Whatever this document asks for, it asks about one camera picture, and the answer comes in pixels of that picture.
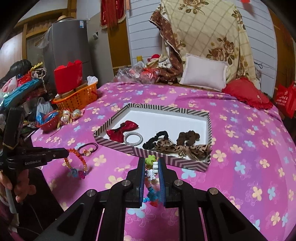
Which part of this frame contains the blue bead bracelet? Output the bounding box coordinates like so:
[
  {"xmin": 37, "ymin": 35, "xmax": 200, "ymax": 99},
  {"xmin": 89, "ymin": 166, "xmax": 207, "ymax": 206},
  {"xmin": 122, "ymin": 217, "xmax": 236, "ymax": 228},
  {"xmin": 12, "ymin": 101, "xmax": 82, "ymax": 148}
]
[{"xmin": 142, "ymin": 182, "xmax": 163, "ymax": 208}]

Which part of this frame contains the red bow hair clip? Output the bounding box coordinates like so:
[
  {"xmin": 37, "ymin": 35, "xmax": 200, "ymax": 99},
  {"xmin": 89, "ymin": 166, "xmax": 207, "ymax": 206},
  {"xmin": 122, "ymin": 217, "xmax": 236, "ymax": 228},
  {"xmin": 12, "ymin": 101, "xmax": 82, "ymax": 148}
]
[{"xmin": 106, "ymin": 120, "xmax": 138, "ymax": 143}]

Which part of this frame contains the floral beige quilt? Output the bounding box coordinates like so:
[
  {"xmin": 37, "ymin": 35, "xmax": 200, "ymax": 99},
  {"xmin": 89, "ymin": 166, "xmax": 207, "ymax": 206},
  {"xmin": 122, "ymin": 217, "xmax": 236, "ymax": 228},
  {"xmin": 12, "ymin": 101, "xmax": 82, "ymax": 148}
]
[{"xmin": 149, "ymin": 1, "xmax": 256, "ymax": 84}]

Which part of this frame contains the person left hand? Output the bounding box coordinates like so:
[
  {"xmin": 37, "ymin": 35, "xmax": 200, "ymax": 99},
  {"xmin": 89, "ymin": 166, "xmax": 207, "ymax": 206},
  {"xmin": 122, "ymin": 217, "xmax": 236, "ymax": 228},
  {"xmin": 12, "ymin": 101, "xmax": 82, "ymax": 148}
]
[{"xmin": 1, "ymin": 170, "xmax": 36, "ymax": 203}]

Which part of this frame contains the black scrunchie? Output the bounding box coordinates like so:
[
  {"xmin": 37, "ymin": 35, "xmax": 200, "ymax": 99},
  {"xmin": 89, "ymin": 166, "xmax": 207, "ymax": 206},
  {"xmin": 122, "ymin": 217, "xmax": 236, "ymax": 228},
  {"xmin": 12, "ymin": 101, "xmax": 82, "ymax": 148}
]
[{"xmin": 142, "ymin": 131, "xmax": 169, "ymax": 150}]

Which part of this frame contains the striped jewelry box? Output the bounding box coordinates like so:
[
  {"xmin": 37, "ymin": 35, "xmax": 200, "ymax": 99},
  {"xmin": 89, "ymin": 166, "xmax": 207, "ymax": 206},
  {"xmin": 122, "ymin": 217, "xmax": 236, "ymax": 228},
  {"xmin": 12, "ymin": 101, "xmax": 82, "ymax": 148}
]
[{"xmin": 93, "ymin": 103, "xmax": 212, "ymax": 172}]

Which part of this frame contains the leopard print bow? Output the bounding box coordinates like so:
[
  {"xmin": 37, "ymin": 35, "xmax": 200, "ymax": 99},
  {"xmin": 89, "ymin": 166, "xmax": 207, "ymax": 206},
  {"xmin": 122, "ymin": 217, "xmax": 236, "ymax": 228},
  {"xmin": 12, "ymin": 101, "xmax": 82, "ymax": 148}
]
[{"xmin": 155, "ymin": 139, "xmax": 212, "ymax": 161}]

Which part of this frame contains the red shopping bag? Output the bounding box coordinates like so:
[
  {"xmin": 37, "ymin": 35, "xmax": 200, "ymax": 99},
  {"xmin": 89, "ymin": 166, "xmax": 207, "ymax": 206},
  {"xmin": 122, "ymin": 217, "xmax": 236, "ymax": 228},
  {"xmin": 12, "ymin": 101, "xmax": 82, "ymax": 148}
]
[{"xmin": 274, "ymin": 82, "xmax": 295, "ymax": 118}]

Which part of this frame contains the clear plastic bag pile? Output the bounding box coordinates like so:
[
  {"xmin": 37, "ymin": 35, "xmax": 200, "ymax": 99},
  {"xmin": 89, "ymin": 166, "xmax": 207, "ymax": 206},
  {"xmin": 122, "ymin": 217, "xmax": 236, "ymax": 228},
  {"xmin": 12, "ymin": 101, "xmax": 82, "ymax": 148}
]
[{"xmin": 112, "ymin": 61, "xmax": 159, "ymax": 84}]

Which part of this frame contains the round ornament ball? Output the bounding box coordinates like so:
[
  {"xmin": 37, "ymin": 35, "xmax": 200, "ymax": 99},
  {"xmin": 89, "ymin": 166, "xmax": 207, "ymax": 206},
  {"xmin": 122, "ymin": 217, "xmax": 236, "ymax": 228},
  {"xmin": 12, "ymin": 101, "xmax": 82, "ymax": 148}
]
[{"xmin": 71, "ymin": 109, "xmax": 83, "ymax": 120}]

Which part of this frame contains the silver white braided hair ring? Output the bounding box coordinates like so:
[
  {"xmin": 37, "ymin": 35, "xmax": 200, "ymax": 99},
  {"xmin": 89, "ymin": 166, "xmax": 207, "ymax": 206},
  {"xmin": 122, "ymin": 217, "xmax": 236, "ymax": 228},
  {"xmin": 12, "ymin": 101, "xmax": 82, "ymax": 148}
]
[{"xmin": 123, "ymin": 131, "xmax": 145, "ymax": 147}]

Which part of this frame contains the orange bead bracelet with charms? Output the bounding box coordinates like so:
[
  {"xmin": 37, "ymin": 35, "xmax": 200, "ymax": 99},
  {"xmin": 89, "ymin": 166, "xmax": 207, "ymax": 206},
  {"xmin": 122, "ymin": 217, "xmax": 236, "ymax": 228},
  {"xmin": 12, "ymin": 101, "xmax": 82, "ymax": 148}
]
[{"xmin": 63, "ymin": 148, "xmax": 89, "ymax": 179}]

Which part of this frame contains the santa plush toy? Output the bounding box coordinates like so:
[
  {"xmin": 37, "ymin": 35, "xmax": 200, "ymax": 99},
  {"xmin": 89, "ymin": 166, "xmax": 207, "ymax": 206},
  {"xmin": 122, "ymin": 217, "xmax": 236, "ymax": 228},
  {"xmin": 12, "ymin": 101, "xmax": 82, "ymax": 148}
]
[{"xmin": 147, "ymin": 54, "xmax": 160, "ymax": 69}]

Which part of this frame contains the red gift bag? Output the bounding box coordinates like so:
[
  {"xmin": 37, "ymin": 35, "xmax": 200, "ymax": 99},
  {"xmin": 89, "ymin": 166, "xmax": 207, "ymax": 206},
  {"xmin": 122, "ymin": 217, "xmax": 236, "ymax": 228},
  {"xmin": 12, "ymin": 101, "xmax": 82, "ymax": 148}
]
[{"xmin": 54, "ymin": 60, "xmax": 83, "ymax": 94}]

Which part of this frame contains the orange plastic basket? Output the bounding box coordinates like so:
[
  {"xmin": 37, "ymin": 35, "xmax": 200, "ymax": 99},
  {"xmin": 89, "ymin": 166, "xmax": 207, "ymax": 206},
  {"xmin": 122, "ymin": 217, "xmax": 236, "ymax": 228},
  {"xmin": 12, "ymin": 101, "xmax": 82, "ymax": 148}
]
[{"xmin": 51, "ymin": 82, "xmax": 98, "ymax": 110}]

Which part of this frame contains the white pillow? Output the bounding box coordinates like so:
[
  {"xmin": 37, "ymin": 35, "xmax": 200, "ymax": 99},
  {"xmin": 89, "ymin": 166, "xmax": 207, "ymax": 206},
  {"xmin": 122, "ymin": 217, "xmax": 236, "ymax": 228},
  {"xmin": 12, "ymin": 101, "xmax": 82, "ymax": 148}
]
[{"xmin": 180, "ymin": 53, "xmax": 228, "ymax": 91}]

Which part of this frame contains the small red plastic basket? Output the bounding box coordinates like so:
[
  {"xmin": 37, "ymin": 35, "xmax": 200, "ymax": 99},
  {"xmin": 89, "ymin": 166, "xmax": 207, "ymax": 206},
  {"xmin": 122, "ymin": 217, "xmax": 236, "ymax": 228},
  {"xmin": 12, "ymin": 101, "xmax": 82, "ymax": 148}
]
[{"xmin": 36, "ymin": 110, "xmax": 60, "ymax": 133}]

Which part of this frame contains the maroon hair tie with charm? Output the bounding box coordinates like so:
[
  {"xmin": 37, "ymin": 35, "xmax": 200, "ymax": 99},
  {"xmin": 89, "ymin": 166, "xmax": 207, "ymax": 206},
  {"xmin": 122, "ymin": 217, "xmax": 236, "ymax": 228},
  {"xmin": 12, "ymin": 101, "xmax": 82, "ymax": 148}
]
[{"xmin": 77, "ymin": 142, "xmax": 99, "ymax": 157}]

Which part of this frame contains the brown scrunchie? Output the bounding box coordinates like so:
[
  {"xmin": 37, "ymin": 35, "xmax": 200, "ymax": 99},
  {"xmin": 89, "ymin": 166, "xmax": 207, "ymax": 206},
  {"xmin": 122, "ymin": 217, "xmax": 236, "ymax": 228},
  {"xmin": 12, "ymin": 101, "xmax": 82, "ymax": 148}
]
[{"xmin": 176, "ymin": 131, "xmax": 200, "ymax": 146}]

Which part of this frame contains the grey refrigerator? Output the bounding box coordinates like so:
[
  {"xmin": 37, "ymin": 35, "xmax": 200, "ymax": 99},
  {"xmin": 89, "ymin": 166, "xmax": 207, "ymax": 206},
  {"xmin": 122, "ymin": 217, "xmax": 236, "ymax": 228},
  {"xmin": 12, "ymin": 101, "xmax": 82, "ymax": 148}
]
[{"xmin": 43, "ymin": 19, "xmax": 93, "ymax": 89}]

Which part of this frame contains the red cushion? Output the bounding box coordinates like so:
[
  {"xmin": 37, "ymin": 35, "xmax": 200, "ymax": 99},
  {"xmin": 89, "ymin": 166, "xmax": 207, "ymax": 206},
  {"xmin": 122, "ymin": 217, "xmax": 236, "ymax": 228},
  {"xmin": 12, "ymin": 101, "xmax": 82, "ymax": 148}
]
[{"xmin": 222, "ymin": 77, "xmax": 273, "ymax": 110}]

